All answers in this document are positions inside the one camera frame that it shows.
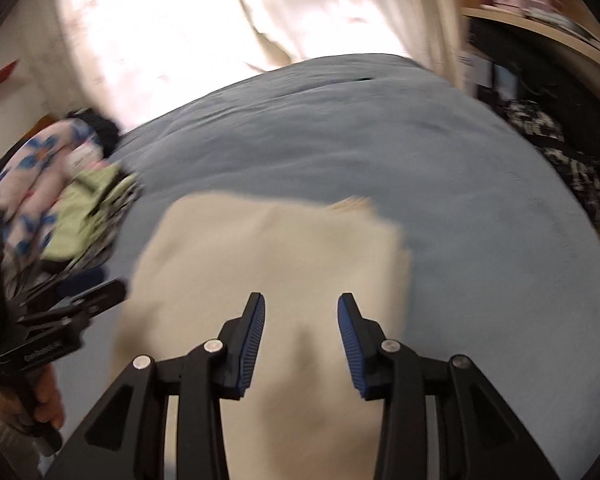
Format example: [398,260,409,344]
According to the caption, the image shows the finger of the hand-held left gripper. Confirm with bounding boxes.
[10,266,106,311]
[17,280,128,333]

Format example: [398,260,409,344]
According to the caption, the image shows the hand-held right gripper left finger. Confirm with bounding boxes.
[44,292,266,480]

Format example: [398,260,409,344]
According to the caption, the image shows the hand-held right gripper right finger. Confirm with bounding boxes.
[336,292,561,480]

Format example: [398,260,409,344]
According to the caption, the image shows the cream fleece garment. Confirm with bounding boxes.
[111,191,413,480]

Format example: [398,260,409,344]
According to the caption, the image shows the person's left hand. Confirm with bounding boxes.
[30,360,67,433]

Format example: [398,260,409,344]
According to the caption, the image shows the pink blue floral cloth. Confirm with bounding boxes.
[0,120,103,271]

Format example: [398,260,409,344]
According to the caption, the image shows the grey-blue blanket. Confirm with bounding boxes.
[45,52,600,480]

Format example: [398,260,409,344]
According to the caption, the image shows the white curtain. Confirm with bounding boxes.
[55,0,471,131]

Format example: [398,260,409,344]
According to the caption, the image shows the black white patterned cloth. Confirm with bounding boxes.
[502,100,600,226]

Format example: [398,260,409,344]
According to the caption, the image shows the white blue box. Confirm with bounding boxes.
[457,50,518,98]

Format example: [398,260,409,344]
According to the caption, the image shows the wooden shelf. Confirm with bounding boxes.
[460,0,600,76]

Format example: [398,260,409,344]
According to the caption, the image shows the flat grey papers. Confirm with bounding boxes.
[530,7,600,43]

